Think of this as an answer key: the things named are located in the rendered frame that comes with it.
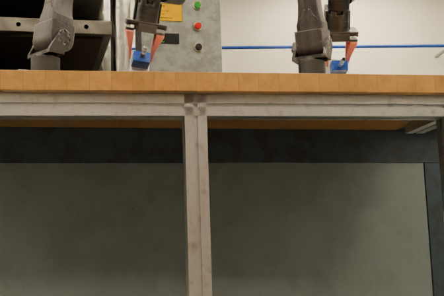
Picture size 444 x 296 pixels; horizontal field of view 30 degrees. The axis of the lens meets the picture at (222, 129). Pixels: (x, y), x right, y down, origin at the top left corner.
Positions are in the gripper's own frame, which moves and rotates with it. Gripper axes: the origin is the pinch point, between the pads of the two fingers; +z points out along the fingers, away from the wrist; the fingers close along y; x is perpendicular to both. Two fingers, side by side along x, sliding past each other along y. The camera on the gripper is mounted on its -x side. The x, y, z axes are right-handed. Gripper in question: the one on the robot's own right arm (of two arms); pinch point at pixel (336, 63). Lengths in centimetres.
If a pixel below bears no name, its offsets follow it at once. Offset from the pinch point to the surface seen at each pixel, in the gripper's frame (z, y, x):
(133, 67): -4, 54, 14
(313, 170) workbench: 22.7, 8.8, 20.5
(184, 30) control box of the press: 7, 42, -83
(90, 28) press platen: 3, 74, -71
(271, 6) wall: 110, -47, -700
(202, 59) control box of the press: 17, 36, -79
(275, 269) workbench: 43, 20, 34
